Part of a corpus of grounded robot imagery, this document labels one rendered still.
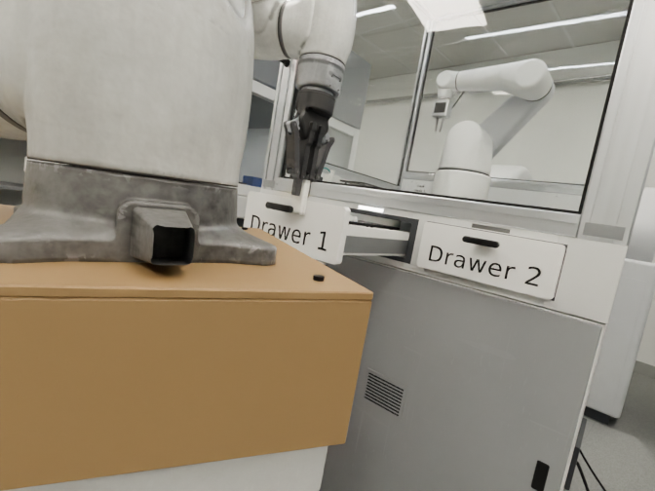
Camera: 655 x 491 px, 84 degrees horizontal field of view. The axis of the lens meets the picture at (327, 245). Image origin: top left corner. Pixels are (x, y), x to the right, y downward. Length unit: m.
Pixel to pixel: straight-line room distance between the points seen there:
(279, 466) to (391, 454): 0.81
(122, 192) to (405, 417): 0.88
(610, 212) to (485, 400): 0.45
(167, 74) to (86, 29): 0.05
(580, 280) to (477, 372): 0.29
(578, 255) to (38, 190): 0.81
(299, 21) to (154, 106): 0.54
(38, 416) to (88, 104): 0.18
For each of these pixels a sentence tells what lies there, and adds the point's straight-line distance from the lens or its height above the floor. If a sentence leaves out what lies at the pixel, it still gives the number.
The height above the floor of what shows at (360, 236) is 0.87.
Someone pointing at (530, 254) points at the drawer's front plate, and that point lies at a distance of 0.83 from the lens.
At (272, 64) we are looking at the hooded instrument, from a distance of 1.81.
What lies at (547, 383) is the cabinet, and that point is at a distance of 0.88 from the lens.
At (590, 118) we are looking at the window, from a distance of 0.90.
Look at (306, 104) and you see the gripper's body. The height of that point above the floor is 1.10.
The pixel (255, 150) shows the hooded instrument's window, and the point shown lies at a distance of 1.75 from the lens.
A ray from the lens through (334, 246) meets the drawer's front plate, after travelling 0.68.
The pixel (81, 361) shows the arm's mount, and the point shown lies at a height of 0.83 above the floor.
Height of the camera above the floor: 0.92
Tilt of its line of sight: 6 degrees down
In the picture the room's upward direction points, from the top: 10 degrees clockwise
